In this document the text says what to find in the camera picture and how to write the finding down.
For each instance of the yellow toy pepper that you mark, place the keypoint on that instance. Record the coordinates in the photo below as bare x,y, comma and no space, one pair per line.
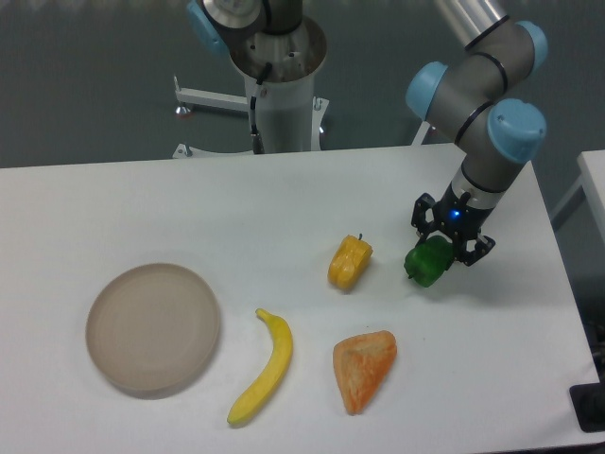
352,257

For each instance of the orange toy sandwich triangle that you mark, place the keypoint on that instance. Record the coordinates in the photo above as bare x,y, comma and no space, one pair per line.
361,363

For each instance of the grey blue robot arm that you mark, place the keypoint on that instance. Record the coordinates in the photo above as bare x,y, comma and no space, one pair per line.
278,50

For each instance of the black device at edge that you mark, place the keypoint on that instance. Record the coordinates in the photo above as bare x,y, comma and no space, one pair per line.
588,403

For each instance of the green toy pepper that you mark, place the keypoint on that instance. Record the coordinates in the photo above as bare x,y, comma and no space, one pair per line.
429,260

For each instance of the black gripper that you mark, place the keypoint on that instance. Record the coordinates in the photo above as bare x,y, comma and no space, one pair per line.
457,220

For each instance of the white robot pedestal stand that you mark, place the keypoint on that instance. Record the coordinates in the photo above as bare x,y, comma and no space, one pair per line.
282,117

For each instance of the beige round plate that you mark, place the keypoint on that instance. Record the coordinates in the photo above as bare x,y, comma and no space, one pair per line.
153,330

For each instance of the yellow toy banana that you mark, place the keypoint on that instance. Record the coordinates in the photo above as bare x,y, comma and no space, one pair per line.
263,387

